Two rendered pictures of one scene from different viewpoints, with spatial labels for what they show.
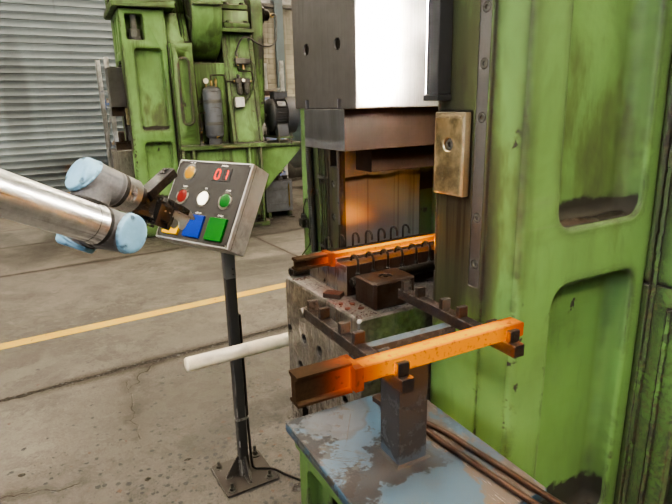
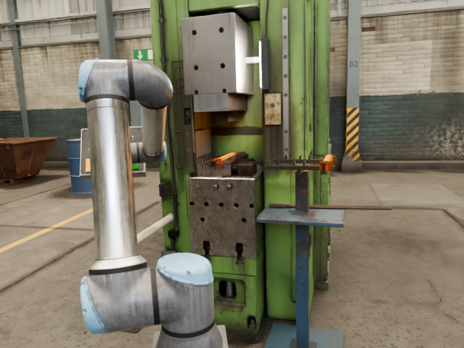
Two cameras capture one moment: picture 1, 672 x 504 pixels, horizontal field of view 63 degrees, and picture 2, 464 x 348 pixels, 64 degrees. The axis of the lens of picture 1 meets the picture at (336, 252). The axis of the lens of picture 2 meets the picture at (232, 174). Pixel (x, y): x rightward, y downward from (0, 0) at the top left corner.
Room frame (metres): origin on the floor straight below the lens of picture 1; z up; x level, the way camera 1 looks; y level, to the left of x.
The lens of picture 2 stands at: (-0.20, 1.37, 1.27)
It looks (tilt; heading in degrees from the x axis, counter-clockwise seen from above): 10 degrees down; 316
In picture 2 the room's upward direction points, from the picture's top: 2 degrees counter-clockwise
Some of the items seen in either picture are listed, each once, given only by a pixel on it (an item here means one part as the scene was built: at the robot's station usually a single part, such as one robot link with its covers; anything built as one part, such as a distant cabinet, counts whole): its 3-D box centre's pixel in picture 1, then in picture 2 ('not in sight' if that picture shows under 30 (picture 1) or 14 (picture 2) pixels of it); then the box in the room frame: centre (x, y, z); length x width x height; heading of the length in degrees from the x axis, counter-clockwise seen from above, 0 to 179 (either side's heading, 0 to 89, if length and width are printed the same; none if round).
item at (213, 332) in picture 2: not in sight; (188, 333); (0.60, 0.80, 0.65); 0.19 x 0.19 x 0.10
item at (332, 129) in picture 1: (393, 125); (222, 103); (1.46, -0.16, 1.32); 0.42 x 0.20 x 0.10; 120
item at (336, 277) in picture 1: (392, 257); (224, 163); (1.46, -0.16, 0.96); 0.42 x 0.20 x 0.09; 120
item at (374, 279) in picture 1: (385, 288); (247, 168); (1.23, -0.12, 0.95); 0.12 x 0.08 x 0.06; 120
